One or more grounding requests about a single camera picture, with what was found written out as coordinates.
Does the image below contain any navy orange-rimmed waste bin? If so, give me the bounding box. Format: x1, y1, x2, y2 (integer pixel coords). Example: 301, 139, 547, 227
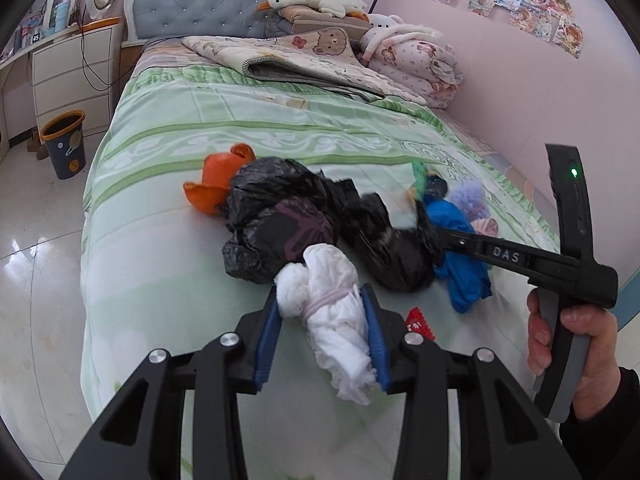
39, 110, 88, 181

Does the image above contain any blue cloth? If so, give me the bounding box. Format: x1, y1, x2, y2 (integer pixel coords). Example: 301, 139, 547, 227
422, 199, 494, 315

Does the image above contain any purple yarn bow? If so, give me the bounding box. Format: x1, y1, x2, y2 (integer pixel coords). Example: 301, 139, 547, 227
447, 180, 485, 221

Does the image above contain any box with blue cup print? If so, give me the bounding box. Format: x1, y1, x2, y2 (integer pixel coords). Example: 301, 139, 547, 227
44, 0, 76, 31

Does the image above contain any person's right forearm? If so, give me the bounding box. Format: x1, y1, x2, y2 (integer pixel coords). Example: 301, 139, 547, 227
557, 366, 640, 480

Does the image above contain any small white plush toy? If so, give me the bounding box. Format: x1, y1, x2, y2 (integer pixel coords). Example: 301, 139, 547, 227
367, 14, 407, 32

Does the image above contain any grey tufted bed headboard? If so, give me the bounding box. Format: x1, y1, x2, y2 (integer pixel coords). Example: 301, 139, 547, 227
122, 0, 321, 43

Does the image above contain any striped bed sheet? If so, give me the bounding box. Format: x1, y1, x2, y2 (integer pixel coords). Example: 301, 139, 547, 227
131, 39, 501, 161

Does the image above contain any small black plastic bag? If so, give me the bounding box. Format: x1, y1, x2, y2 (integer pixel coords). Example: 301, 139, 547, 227
345, 192, 447, 294

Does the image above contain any white drawer cabinet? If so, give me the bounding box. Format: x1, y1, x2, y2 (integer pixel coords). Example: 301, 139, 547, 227
31, 19, 125, 138

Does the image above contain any black power cable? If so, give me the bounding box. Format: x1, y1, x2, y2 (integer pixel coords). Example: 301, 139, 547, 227
79, 24, 115, 92

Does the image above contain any pink floral folded quilt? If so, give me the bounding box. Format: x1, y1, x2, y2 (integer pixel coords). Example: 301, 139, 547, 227
357, 22, 463, 111

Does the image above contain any white goose plush toy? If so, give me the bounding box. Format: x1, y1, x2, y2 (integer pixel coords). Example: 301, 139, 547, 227
257, 0, 372, 23

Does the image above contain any folded bear print quilt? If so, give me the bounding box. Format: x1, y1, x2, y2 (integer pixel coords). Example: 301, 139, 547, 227
181, 27, 428, 107

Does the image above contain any person's right hand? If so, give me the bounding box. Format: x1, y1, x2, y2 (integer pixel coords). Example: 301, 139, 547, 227
526, 290, 622, 422

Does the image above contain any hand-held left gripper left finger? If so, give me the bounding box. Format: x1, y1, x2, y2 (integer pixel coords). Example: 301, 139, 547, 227
59, 285, 283, 480

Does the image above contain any green patterned bedspread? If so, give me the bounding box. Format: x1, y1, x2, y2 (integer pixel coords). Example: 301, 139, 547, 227
80, 67, 561, 463

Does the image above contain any white tissue wad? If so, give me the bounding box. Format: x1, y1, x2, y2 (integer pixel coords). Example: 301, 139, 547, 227
274, 242, 381, 406

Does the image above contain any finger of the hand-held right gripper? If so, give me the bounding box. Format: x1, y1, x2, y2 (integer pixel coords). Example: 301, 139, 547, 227
419, 202, 483, 259

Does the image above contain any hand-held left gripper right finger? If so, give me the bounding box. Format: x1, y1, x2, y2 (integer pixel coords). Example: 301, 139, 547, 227
359, 284, 583, 480

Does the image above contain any orange peel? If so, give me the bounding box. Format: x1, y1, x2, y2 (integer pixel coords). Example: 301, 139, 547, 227
183, 143, 257, 216

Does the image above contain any brown pillow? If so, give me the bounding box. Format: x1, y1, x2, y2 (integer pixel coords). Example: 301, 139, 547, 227
277, 5, 372, 43

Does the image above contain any white desk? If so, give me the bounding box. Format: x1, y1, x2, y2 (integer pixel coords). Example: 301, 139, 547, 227
0, 16, 123, 160

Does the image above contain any red snack wrapper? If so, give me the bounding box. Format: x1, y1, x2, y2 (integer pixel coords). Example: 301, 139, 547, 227
404, 307, 437, 343

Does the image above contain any large black plastic bag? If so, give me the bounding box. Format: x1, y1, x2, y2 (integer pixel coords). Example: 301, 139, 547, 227
222, 156, 362, 286

